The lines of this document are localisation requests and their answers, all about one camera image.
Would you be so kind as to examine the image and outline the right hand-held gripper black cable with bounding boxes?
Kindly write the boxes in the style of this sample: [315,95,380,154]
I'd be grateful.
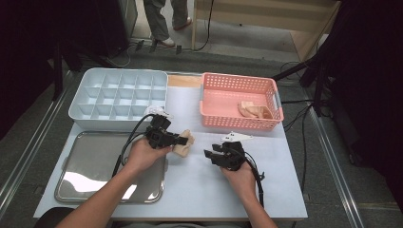
[245,151,266,208]

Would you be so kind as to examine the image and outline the pink perforated plastic basket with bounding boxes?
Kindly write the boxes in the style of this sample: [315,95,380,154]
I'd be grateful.
[199,71,285,131]

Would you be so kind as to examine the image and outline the black floor cables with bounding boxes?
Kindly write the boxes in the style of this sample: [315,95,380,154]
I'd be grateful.
[279,61,321,191]

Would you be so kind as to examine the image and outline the black metal stand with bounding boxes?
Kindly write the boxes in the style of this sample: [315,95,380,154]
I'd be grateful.
[51,41,84,102]

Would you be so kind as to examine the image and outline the light wooden cabinet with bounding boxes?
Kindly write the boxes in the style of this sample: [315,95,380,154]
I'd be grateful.
[190,0,341,63]

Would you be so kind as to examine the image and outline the black tripod stand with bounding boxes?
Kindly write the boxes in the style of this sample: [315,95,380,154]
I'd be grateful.
[273,47,334,118]

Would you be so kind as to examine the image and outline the peach sock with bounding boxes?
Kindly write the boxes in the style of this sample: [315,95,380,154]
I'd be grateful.
[237,100,265,119]
[255,104,274,120]

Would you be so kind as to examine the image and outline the person's left hand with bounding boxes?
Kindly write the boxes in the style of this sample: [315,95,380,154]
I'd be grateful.
[125,138,172,174]

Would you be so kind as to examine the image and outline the left hand-held gripper black cable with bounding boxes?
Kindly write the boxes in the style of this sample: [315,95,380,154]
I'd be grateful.
[111,113,156,179]

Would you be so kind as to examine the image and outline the white compartment storage box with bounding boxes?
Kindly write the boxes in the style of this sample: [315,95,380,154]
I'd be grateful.
[68,67,169,132]

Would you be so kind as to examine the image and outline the white floor cable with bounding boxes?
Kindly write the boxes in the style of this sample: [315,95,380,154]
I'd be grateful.
[107,44,137,68]

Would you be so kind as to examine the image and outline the dark cloth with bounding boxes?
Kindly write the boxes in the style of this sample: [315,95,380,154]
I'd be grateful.
[32,207,72,228]

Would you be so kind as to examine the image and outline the hand-held gripper black cable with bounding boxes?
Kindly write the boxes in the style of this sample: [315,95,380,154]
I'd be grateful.
[111,113,156,179]
[245,151,266,208]

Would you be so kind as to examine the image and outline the black curtain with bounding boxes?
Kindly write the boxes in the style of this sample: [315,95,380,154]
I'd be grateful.
[317,0,403,213]
[0,0,127,141]

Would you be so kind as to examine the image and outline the translucent grey box lid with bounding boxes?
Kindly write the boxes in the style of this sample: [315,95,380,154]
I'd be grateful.
[54,131,169,204]

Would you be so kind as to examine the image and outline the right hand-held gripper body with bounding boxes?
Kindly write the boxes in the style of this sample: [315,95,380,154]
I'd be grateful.
[214,131,255,172]

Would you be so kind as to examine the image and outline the black hanging cable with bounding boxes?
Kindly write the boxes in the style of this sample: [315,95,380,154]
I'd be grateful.
[193,0,215,52]

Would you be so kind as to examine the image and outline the metal floor rail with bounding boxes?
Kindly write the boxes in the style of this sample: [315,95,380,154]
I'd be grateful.
[300,86,365,228]
[0,70,74,219]

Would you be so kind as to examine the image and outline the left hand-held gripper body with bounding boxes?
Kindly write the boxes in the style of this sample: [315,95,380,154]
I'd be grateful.
[144,110,175,150]

